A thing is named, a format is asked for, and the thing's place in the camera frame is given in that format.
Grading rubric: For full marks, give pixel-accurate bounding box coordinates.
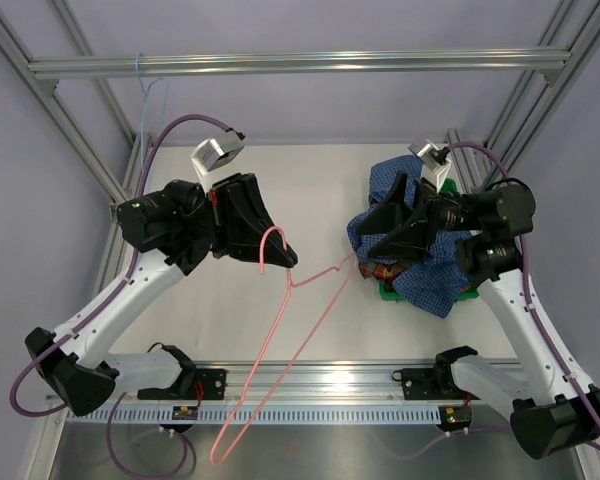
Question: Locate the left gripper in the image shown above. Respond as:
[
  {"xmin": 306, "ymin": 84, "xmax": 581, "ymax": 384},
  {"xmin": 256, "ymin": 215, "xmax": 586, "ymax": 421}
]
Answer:
[{"xmin": 163, "ymin": 173, "xmax": 295, "ymax": 268}]

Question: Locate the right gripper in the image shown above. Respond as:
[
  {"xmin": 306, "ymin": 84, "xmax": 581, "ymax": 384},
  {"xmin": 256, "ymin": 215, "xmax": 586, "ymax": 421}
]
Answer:
[{"xmin": 355, "ymin": 172, "xmax": 484, "ymax": 265}]

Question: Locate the brown red plaid shirt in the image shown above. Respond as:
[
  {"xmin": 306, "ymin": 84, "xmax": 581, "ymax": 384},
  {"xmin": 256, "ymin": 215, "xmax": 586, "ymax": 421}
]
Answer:
[{"xmin": 358, "ymin": 261, "xmax": 411, "ymax": 293}]

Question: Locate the blue checked shirt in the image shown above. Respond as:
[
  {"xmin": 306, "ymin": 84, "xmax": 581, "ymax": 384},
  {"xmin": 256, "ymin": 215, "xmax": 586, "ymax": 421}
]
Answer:
[{"xmin": 346, "ymin": 155, "xmax": 478, "ymax": 318}]

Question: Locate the light blue wire hanger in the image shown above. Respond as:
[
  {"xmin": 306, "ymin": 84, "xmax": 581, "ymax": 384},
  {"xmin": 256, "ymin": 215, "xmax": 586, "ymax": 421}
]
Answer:
[{"xmin": 134, "ymin": 52, "xmax": 171, "ymax": 150}]

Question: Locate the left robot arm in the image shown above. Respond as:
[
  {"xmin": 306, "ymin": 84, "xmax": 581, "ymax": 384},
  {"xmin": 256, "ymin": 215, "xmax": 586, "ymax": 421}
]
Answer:
[{"xmin": 25, "ymin": 173, "xmax": 298, "ymax": 416}]

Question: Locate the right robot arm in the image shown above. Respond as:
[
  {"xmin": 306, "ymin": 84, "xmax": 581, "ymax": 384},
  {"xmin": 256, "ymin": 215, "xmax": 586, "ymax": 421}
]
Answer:
[{"xmin": 357, "ymin": 172, "xmax": 600, "ymax": 459}]

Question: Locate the green plastic tray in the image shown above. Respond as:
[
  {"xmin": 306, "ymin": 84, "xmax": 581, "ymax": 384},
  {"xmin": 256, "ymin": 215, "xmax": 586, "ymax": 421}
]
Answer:
[{"xmin": 378, "ymin": 179, "xmax": 479, "ymax": 302}]

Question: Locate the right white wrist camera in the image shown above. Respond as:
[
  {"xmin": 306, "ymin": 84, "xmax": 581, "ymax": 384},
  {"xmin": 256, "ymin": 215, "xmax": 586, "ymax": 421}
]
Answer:
[{"xmin": 408, "ymin": 140, "xmax": 452, "ymax": 193}]

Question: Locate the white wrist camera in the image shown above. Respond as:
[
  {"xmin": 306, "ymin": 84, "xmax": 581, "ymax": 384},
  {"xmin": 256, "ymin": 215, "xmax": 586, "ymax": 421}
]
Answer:
[
  {"xmin": 408, "ymin": 140, "xmax": 452, "ymax": 193},
  {"xmin": 190, "ymin": 129, "xmax": 245, "ymax": 192}
]

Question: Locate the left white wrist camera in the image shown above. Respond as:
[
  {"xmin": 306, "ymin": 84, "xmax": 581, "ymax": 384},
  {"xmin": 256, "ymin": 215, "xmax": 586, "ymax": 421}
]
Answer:
[{"xmin": 190, "ymin": 129, "xmax": 245, "ymax": 192}]

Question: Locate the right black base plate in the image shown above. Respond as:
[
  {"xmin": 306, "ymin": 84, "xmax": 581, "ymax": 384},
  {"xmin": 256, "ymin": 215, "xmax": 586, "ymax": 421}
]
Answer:
[{"xmin": 397, "ymin": 366, "xmax": 451, "ymax": 400}]

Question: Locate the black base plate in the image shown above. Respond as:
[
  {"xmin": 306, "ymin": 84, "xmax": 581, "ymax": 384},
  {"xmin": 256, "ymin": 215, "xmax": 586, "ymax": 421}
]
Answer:
[
  {"xmin": 137, "ymin": 367, "xmax": 227, "ymax": 401},
  {"xmin": 397, "ymin": 366, "xmax": 451, "ymax": 400}
]

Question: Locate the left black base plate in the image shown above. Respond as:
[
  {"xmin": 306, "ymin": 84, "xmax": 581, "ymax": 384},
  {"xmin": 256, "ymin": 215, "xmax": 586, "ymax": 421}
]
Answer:
[{"xmin": 137, "ymin": 367, "xmax": 227, "ymax": 401}]

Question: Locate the front aluminium rail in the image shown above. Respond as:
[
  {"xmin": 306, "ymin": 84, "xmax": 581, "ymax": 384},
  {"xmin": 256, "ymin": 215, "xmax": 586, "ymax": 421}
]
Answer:
[{"xmin": 44, "ymin": 363, "xmax": 589, "ymax": 404}]

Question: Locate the white slotted cable duct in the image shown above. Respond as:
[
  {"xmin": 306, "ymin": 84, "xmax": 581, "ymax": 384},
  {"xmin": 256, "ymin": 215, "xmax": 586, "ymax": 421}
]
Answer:
[{"xmin": 66, "ymin": 404, "xmax": 442, "ymax": 425}]

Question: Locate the aluminium frame top rail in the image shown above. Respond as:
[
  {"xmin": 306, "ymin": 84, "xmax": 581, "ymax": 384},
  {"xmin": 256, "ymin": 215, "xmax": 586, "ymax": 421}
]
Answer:
[{"xmin": 28, "ymin": 46, "xmax": 572, "ymax": 80}]

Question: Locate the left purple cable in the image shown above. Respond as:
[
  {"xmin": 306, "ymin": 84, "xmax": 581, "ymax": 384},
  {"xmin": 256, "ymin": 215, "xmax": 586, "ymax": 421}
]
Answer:
[{"xmin": 8, "ymin": 113, "xmax": 231, "ymax": 476}]

